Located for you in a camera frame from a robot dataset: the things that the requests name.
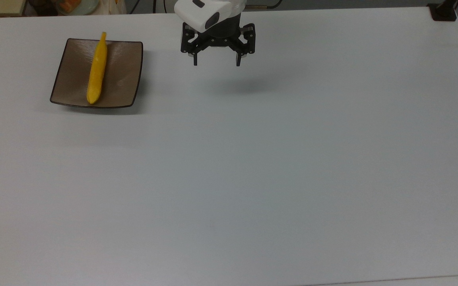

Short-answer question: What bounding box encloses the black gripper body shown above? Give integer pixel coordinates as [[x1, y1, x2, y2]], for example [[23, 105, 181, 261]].
[[196, 15, 242, 49]]

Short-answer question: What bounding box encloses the white plastic bag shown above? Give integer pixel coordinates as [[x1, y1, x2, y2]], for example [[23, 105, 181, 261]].
[[96, 0, 128, 15]]

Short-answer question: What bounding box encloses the black table clamp mount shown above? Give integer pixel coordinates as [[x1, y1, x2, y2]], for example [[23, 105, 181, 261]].
[[427, 0, 458, 21]]

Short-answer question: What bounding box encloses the pale bowl with orange food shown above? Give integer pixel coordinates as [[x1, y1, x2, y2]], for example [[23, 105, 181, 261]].
[[55, 0, 99, 16]]

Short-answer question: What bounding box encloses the yellow banana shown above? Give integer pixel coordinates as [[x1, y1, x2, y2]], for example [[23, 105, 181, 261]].
[[86, 32, 108, 105]]

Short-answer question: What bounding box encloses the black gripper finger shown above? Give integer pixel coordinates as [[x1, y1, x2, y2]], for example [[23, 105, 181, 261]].
[[235, 23, 256, 67], [180, 22, 208, 66]]

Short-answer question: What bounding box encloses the brown square ceramic plate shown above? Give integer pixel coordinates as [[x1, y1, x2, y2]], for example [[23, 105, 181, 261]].
[[50, 38, 144, 109]]

